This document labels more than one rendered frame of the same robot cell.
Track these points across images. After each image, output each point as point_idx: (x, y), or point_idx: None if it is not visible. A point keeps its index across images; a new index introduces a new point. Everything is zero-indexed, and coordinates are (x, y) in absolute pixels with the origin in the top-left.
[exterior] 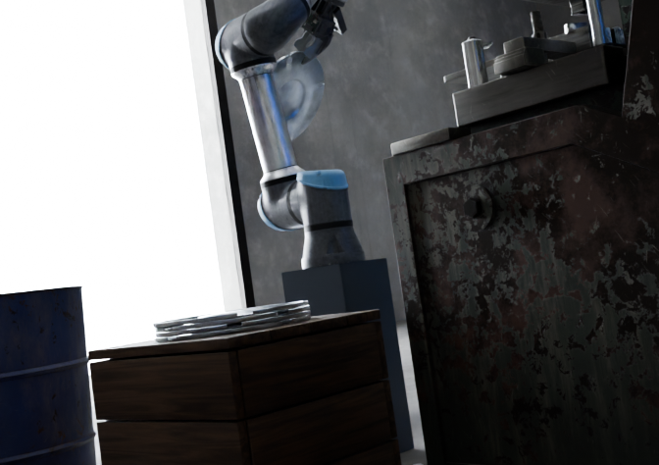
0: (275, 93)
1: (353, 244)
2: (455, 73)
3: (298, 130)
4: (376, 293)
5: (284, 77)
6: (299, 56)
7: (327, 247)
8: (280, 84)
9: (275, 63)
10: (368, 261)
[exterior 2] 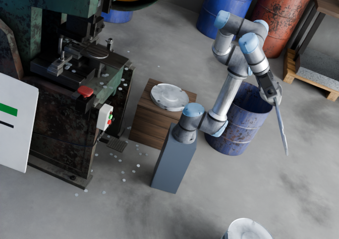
0: (224, 82)
1: (174, 126)
2: (123, 56)
3: (285, 151)
4: (165, 142)
5: (275, 106)
6: (274, 99)
7: None
8: (276, 109)
9: (227, 70)
10: (169, 132)
